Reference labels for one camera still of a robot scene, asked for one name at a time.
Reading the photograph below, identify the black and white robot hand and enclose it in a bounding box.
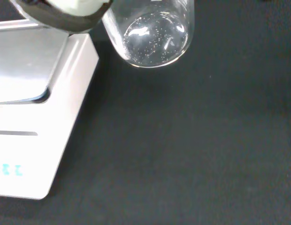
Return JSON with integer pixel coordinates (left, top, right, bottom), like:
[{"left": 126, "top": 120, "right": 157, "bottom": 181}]
[{"left": 9, "top": 0, "right": 115, "bottom": 33}]

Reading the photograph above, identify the black cloth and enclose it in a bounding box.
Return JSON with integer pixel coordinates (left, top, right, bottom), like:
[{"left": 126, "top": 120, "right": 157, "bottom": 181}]
[{"left": 0, "top": 0, "right": 291, "bottom": 225}]

